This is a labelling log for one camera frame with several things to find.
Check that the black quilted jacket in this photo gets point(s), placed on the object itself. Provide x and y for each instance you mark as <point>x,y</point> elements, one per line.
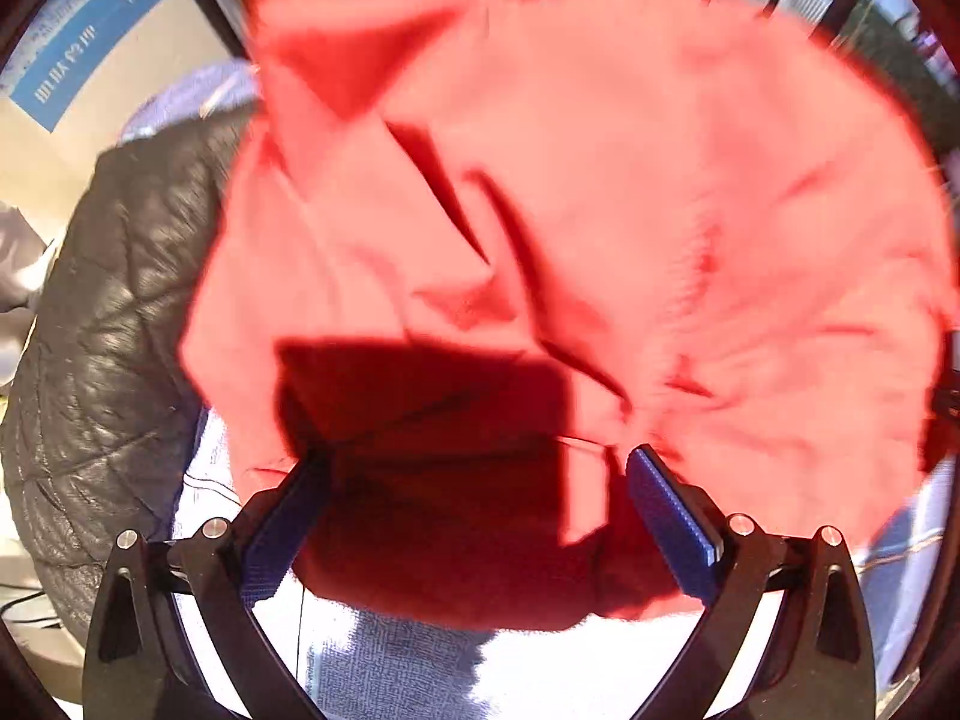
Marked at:
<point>101,419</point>

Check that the red puffer jacket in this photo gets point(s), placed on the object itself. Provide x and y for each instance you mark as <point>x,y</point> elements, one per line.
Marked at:
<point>474,251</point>

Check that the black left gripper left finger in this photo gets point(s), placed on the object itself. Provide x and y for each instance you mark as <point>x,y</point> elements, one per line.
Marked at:
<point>139,663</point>

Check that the blue plaid bed sheet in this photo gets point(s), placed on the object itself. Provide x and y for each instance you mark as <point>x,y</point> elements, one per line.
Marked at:
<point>361,665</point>

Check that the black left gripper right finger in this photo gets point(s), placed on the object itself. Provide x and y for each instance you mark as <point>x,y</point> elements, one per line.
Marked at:
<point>818,662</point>

